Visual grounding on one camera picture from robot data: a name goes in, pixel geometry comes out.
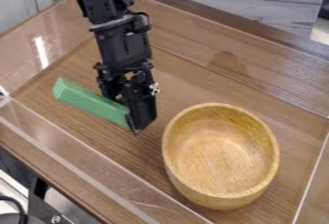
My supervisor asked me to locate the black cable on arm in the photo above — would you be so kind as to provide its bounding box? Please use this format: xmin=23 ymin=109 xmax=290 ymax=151
xmin=126 ymin=10 xmax=154 ymax=36

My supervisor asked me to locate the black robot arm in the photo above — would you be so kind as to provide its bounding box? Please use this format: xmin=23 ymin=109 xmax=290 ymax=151
xmin=77 ymin=0 xmax=158 ymax=133

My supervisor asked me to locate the black table leg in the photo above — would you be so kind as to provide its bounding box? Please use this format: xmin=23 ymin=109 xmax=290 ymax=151
xmin=30 ymin=177 xmax=50 ymax=200

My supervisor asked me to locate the clear acrylic tray wall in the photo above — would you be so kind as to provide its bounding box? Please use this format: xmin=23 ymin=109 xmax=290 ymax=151
xmin=0 ymin=0 xmax=329 ymax=224

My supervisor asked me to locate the black cable near floor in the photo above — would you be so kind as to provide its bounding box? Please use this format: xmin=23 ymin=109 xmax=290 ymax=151
xmin=0 ymin=193 xmax=31 ymax=224

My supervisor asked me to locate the brown wooden bowl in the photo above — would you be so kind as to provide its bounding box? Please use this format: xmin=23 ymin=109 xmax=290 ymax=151
xmin=162 ymin=103 xmax=280 ymax=210

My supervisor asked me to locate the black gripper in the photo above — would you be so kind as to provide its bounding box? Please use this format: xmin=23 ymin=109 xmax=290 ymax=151
xmin=90 ymin=14 xmax=158 ymax=134

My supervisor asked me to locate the green rectangular block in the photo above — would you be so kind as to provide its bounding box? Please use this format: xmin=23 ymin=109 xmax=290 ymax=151
xmin=53 ymin=78 xmax=129 ymax=128

